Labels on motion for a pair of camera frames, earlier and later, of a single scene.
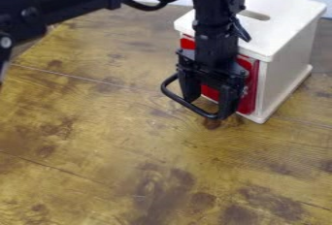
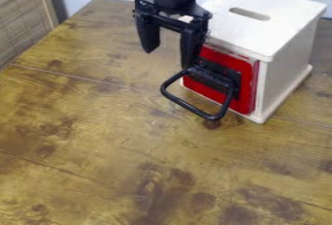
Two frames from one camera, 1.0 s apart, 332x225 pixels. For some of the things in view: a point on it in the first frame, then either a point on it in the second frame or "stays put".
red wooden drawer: [213, 90] stays put
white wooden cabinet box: [279, 22] stays put
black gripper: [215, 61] to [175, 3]
